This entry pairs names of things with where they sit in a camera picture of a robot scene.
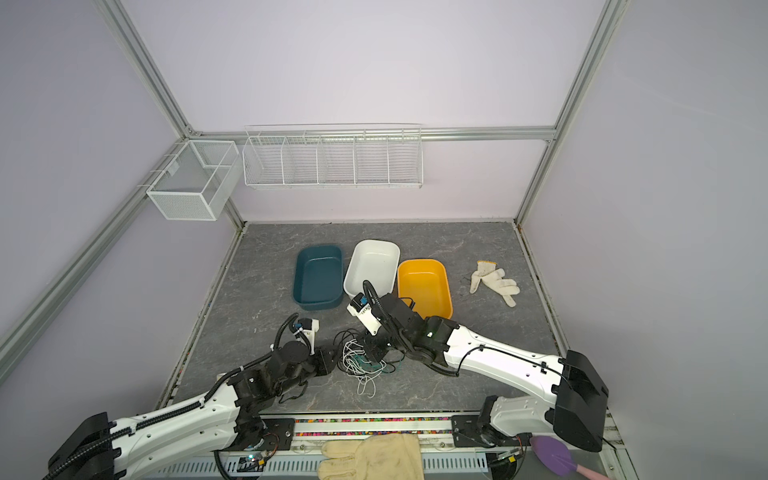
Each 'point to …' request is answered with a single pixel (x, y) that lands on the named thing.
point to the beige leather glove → (381, 456)
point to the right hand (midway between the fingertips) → (359, 339)
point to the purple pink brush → (557, 456)
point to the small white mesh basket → (197, 183)
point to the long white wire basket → (333, 156)
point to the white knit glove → (492, 277)
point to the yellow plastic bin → (424, 283)
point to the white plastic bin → (375, 261)
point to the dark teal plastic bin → (318, 283)
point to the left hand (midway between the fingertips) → (343, 354)
